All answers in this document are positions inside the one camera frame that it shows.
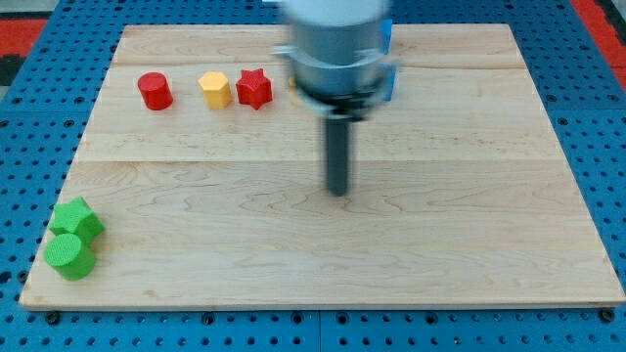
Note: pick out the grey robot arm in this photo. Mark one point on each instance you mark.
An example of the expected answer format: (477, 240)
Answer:
(335, 49)

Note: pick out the yellow block behind arm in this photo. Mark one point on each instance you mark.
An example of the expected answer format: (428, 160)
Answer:
(293, 91)

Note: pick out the blue triangle block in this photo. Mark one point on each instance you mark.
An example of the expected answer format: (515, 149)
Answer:
(390, 76)

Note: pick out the black cylindrical pointer tool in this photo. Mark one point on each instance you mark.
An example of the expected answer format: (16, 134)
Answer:
(337, 152)

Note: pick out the wooden board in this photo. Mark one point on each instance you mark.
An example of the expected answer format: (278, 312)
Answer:
(461, 197)

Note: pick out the red star block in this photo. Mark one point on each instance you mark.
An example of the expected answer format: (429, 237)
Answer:
(254, 88)

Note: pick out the yellow hexagon block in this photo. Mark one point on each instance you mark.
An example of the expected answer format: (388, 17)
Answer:
(216, 90)

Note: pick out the blue cube block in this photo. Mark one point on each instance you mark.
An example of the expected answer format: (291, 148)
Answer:
(386, 34)

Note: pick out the red cylinder block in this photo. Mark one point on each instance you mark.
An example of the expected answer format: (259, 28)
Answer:
(155, 91)

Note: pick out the green star block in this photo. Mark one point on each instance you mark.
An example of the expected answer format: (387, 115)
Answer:
(76, 217)

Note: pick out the green cylinder block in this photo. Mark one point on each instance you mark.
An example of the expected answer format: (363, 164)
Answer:
(69, 257)

